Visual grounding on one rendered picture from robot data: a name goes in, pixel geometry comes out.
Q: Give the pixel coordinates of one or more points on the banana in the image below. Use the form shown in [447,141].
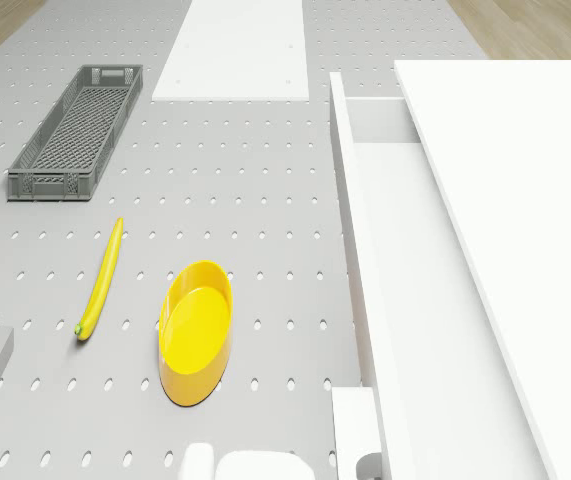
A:
[106,275]

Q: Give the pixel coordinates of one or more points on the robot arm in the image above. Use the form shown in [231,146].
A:
[265,467]

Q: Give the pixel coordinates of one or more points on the yellow bowl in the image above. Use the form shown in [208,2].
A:
[195,325]

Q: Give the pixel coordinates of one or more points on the dark grey basket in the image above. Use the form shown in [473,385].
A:
[50,187]

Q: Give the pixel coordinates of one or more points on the white board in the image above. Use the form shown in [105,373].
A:
[235,50]

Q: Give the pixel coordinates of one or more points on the white cabinet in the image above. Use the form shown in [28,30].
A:
[515,200]

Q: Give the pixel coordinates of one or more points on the white drawer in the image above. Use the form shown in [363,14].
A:
[405,250]

